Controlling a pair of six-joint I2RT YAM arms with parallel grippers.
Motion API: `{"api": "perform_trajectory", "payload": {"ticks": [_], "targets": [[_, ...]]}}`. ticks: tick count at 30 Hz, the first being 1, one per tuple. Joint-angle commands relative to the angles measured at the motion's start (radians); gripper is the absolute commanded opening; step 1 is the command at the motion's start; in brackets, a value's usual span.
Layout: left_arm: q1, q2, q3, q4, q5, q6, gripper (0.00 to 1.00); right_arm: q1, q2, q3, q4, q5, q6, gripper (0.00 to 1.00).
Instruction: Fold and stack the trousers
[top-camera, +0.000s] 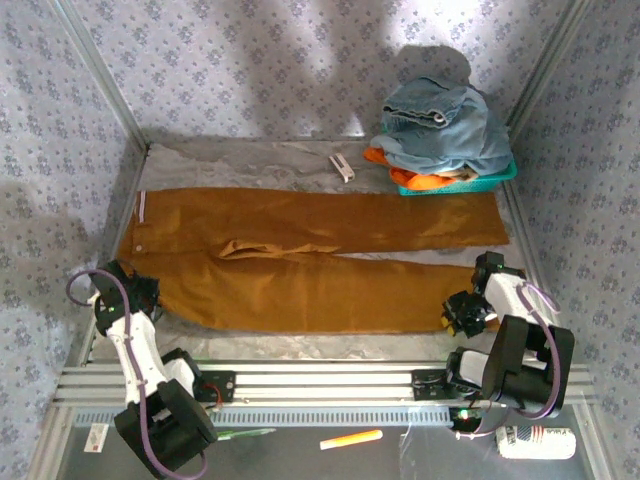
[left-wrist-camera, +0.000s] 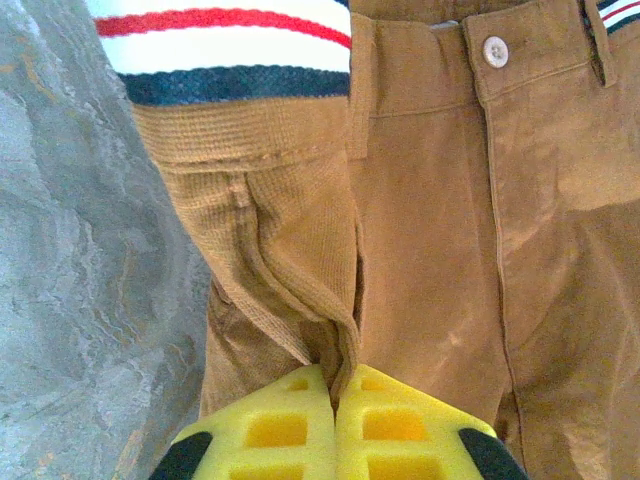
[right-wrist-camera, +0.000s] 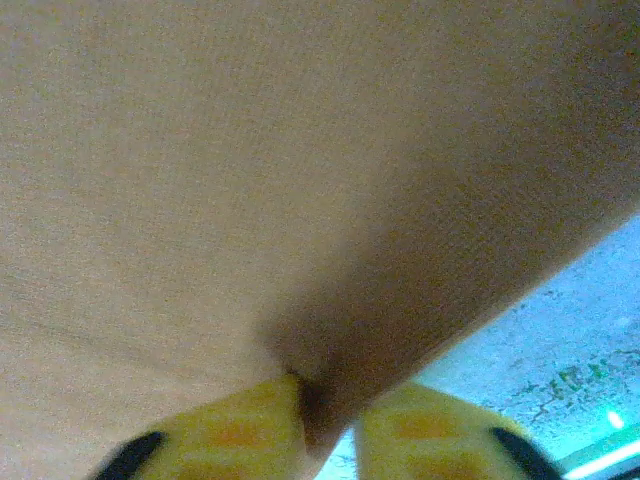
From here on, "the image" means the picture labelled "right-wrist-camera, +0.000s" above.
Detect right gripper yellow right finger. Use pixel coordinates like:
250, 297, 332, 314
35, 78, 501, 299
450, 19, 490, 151
353, 382, 566, 480

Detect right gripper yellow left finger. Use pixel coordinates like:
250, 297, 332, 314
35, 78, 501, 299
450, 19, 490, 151
94, 374, 309, 480

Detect brown trousers with striped waistband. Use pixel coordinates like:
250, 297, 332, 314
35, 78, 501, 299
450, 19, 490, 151
0, 0, 640, 480

